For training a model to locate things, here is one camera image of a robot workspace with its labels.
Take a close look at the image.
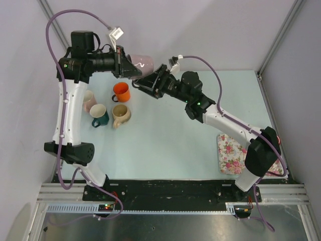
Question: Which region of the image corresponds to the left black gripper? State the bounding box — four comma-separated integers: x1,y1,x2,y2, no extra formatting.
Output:
87,45,141,78

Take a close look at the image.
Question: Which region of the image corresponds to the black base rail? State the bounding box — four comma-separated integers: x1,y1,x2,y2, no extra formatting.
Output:
82,178,262,211

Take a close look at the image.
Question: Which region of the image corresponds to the orange mug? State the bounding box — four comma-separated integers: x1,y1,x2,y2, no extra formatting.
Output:
111,82,131,102

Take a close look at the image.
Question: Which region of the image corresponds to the front aluminium frame rail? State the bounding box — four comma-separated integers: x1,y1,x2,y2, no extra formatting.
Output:
37,183,310,205

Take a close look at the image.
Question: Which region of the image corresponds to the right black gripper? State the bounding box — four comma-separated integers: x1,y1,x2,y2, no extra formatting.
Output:
134,64,191,103

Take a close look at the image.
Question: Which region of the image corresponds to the aluminium frame post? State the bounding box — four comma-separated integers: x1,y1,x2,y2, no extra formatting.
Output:
256,0,306,80
37,0,69,53

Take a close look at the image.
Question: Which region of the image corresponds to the dark green mug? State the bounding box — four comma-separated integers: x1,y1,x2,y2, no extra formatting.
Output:
90,104,109,128

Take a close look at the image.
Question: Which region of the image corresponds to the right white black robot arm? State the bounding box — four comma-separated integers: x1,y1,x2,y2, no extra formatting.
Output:
133,64,281,201

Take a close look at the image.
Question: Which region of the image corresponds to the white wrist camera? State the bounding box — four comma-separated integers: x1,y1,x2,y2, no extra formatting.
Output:
169,55,183,74
108,27,124,52

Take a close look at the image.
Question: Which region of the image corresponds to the pink mug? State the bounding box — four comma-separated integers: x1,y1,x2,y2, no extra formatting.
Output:
83,90,97,112

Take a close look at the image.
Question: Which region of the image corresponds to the red round object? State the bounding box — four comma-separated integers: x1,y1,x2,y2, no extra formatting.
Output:
276,136,281,145

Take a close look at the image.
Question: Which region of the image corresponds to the cream mug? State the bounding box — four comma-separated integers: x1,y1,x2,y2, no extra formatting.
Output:
112,104,131,129

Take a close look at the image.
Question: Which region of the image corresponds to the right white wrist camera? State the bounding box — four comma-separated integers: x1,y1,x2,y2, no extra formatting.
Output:
169,55,183,74

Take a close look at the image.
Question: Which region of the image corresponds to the purple mug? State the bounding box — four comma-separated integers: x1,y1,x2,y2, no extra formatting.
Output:
127,54,154,76

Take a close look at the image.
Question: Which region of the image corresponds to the right aluminium frame post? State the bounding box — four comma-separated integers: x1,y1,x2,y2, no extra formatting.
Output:
256,0,306,80

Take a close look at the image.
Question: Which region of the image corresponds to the floral tray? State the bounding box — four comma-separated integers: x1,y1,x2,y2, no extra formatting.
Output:
217,133,289,178

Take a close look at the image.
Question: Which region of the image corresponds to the left aluminium frame post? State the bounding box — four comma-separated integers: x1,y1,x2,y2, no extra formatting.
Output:
37,0,69,53

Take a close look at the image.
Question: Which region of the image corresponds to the grey cable duct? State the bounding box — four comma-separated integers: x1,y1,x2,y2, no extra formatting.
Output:
47,203,235,215

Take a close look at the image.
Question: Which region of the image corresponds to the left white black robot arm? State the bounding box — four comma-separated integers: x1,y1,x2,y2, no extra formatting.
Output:
44,28,142,200

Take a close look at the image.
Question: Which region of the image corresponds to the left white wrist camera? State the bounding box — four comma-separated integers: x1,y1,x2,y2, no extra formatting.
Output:
108,27,124,52

